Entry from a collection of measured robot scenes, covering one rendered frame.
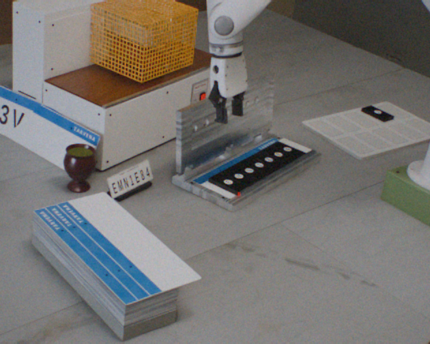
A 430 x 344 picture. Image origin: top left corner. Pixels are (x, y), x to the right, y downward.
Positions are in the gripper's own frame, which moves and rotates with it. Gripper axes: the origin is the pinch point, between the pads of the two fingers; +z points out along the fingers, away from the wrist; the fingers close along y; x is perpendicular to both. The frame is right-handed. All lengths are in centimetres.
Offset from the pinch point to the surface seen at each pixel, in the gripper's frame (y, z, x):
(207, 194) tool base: -3.7, 22.1, 6.0
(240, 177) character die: 8.0, 21.0, 3.4
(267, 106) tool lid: 38.8, 11.1, 14.8
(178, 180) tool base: -3.7, 20.1, 15.5
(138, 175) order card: -12.6, 16.6, 21.7
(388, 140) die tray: 67, 27, -11
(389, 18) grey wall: 264, 34, 87
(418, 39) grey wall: 261, 43, 69
